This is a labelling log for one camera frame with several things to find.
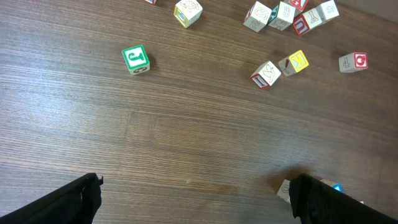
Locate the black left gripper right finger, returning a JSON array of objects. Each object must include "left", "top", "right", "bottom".
[{"left": 289, "top": 174, "right": 395, "bottom": 224}]

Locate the white turtle yellow block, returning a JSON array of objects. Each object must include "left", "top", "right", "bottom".
[{"left": 174, "top": 0, "right": 203, "bottom": 28}]

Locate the blue 2 number block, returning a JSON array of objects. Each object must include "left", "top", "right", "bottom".
[{"left": 320, "top": 179, "right": 343, "bottom": 193}]

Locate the red white far-left block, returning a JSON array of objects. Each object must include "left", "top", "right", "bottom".
[{"left": 144, "top": 0, "right": 157, "bottom": 5}]

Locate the green J letter block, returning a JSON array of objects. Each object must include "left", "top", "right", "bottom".
[{"left": 122, "top": 45, "right": 150, "bottom": 76}]

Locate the green side animal block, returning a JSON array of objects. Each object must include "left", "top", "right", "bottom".
[{"left": 277, "top": 179, "right": 290, "bottom": 203}]

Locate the red U letter block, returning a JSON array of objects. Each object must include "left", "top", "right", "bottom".
[{"left": 292, "top": 8, "right": 322, "bottom": 36}]

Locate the yellow K letter block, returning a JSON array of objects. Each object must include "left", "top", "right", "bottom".
[{"left": 278, "top": 50, "right": 309, "bottom": 77}]

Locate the red A letter block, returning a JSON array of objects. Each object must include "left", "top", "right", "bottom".
[{"left": 284, "top": 0, "right": 308, "bottom": 16}]

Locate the teal top 8 block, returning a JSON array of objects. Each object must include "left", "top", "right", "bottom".
[{"left": 267, "top": 1, "right": 296, "bottom": 30}]

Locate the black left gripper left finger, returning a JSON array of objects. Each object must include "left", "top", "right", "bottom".
[{"left": 1, "top": 173, "right": 103, "bottom": 224}]

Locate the red Q letter block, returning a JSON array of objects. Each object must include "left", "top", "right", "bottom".
[{"left": 339, "top": 52, "right": 369, "bottom": 73}]

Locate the white 8 number block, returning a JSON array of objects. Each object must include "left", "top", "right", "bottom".
[{"left": 243, "top": 1, "right": 272, "bottom": 32}]

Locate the red side bird block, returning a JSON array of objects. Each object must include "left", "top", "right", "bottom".
[{"left": 251, "top": 61, "right": 281, "bottom": 90}]

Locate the yellow S corner block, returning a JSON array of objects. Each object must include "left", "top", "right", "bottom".
[{"left": 315, "top": 0, "right": 340, "bottom": 24}]

